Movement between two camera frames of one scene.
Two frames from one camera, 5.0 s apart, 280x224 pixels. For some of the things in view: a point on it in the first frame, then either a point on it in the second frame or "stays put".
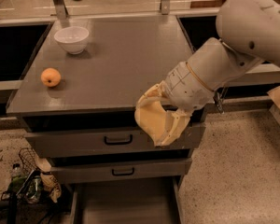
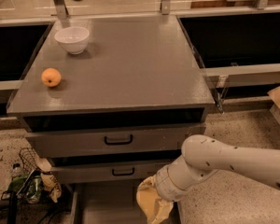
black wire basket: x=29 y=160 stays put
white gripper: x=186 y=85 to x=162 y=185
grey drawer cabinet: x=77 y=99 stays put
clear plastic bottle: x=17 y=171 stays put
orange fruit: x=50 y=77 stays put
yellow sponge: x=153 y=120 to x=147 y=198
